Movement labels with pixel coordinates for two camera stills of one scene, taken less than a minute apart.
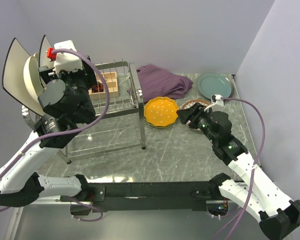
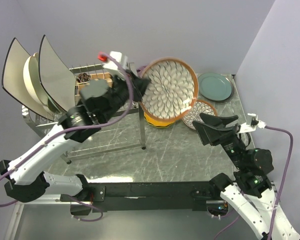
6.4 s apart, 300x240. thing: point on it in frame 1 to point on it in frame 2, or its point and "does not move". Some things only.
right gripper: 184,114 to 207,131
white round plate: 32,76 does not move
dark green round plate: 209,84 does not move
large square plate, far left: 13,78 does not move
